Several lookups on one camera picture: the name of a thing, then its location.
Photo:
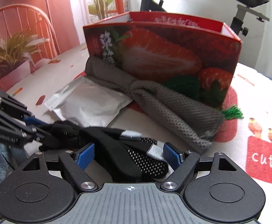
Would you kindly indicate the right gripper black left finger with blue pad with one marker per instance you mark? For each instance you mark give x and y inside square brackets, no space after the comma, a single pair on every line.
[73,165]

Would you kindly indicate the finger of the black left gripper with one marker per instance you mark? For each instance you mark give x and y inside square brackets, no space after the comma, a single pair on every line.
[19,111]

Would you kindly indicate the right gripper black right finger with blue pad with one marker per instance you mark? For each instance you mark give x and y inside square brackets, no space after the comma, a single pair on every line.
[183,165]

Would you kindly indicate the grey knitted cloth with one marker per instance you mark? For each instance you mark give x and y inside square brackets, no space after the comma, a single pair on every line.
[190,120]

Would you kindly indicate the black dotted glove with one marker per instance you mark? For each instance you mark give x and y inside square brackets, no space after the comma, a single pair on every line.
[126,155]

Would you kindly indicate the silver foil pouch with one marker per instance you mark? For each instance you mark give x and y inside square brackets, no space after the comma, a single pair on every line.
[85,103]

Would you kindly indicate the printed white tablecloth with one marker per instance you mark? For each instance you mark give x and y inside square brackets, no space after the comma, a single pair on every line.
[247,141]

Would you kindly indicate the red strawberry cardboard box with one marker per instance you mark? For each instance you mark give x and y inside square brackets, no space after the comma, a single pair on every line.
[194,56]

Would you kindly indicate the black exercise bike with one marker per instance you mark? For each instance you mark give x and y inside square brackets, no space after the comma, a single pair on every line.
[220,7]

